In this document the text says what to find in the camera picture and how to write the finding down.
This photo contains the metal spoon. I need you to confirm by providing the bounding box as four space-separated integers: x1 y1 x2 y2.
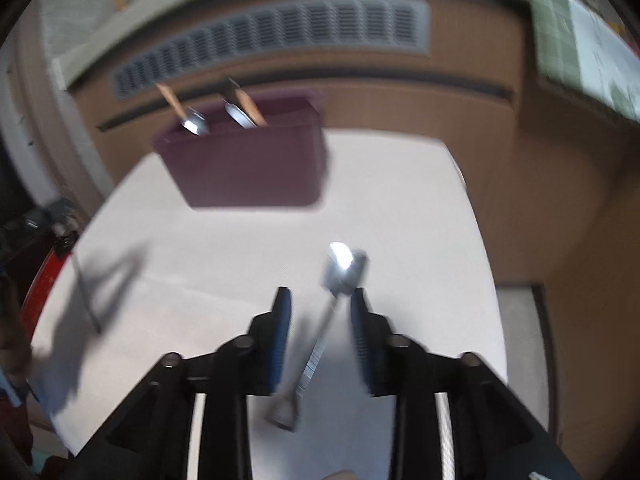
264 241 370 433
222 77 256 130
181 110 210 136

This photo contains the speckled kitchen counter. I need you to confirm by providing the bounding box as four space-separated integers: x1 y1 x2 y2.
40 0 531 92

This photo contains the grey vent grille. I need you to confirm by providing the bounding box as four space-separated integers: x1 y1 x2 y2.
112 0 432 102

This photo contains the purple utensil holder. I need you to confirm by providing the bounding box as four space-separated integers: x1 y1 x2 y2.
151 91 329 209

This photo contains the green checked cloth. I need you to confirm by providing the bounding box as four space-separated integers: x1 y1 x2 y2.
521 0 640 123

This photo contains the wooden cabinet front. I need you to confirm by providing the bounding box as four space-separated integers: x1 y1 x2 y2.
65 0 640 461

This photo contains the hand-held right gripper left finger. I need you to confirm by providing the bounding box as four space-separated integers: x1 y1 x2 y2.
75 286 293 480

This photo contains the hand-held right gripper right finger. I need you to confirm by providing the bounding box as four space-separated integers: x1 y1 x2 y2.
350 286 584 480

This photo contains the red round object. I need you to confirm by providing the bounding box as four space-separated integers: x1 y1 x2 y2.
27 240 78 326

